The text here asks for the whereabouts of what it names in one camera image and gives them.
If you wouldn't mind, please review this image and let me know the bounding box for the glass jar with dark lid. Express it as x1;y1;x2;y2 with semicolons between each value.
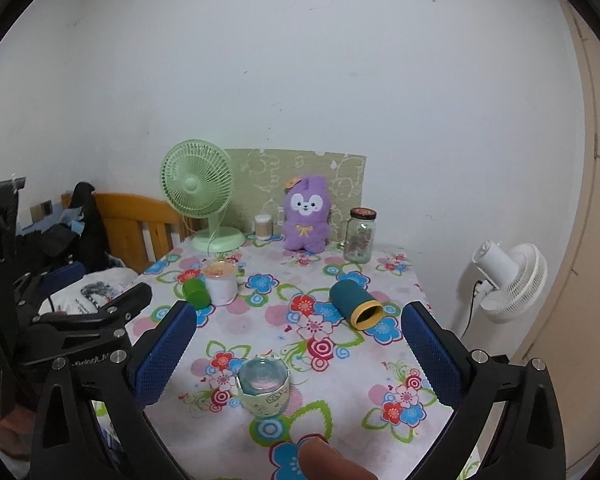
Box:
343;207;378;263

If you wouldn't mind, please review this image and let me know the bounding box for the small green cup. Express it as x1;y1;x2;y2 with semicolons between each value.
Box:
182;278;211;310

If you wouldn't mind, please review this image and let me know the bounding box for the black fan cable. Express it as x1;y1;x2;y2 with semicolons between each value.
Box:
461;280;482;337

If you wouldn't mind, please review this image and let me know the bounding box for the teal cup with yellow rim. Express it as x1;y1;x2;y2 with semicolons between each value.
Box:
329;280;384;331

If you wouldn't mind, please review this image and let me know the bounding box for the purple plush toy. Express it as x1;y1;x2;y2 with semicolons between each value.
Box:
281;175;333;253

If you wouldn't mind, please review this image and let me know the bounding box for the beige door frame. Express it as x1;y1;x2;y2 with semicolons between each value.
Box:
517;0;600;361

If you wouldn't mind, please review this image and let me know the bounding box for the black clothing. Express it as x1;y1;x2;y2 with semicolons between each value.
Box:
15;182;112;275

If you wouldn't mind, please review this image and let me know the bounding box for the white cup with orange lid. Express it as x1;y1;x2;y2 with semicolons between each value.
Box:
202;260;240;306

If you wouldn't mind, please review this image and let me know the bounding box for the person's right hand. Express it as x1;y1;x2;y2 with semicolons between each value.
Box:
299;436;378;480

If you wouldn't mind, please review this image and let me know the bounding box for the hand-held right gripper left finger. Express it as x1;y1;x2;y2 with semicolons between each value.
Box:
30;300;198;480

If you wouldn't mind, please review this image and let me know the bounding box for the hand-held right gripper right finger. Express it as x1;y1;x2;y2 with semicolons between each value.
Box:
401;301;566;480

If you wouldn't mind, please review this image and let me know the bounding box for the white printed cloth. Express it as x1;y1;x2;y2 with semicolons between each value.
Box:
39;267;140;317

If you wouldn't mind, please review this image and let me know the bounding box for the white fan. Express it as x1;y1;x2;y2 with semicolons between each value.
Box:
471;241;549;324

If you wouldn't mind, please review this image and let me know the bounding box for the glass cup with paper sleeve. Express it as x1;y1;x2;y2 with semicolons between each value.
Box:
236;354;290;417

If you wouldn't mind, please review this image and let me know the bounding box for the floral tablecloth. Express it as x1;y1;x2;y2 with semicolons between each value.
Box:
92;239;481;480

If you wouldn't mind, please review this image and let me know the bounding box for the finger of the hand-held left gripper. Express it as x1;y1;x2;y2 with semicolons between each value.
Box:
15;261;87;311
39;282;153;335

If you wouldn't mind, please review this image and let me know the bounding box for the green desk fan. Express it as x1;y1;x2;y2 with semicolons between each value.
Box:
160;140;246;254

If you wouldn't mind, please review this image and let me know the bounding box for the wooden bed headboard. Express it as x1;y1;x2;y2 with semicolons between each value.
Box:
61;191;202;275

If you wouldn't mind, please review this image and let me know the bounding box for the green patterned board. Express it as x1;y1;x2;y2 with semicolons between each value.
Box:
224;148;369;247

